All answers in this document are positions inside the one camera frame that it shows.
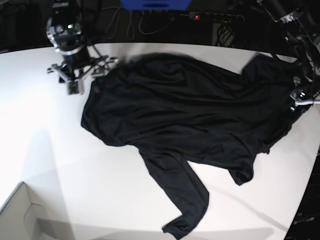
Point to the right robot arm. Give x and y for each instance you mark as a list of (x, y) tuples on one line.
[(65, 31)]

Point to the black long-sleeve t-shirt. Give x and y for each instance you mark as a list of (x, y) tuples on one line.
[(176, 109)]

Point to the black power strip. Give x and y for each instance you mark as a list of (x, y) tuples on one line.
[(216, 17)]

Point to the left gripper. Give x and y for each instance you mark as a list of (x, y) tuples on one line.
[(306, 92)]

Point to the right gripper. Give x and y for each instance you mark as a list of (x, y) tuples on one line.
[(73, 77)]

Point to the white cardboard box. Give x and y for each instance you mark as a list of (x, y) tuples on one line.
[(18, 220)]

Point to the blue box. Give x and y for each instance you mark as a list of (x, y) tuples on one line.
[(139, 5)]

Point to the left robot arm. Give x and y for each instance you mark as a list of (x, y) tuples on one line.
[(301, 33)]

